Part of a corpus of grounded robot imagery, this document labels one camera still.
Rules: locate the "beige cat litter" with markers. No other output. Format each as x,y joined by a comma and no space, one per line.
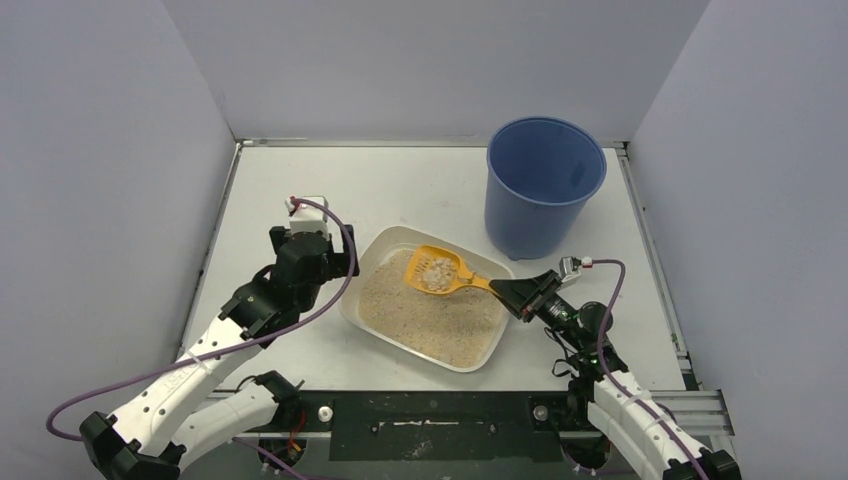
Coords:
458,330

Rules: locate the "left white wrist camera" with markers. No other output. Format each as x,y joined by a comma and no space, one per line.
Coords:
306,218

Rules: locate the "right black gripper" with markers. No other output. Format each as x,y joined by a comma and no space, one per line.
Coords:
530,300

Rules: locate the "orange plastic litter scoop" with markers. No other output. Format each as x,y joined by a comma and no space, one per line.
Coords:
438,271

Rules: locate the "white plastic litter tray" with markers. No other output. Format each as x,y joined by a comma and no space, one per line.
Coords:
399,237

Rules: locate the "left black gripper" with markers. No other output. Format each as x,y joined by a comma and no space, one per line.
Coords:
343,248

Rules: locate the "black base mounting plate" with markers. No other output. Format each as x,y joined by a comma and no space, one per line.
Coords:
541,426

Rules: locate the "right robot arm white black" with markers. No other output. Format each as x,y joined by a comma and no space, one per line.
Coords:
604,393

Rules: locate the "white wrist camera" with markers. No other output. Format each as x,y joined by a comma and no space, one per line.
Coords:
570,268
306,218

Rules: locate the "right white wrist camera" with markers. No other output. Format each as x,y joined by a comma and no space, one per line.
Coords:
570,268

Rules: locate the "blue plastic bucket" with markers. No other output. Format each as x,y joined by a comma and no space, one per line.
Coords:
541,172

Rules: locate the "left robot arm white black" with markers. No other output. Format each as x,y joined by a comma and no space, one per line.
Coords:
164,429

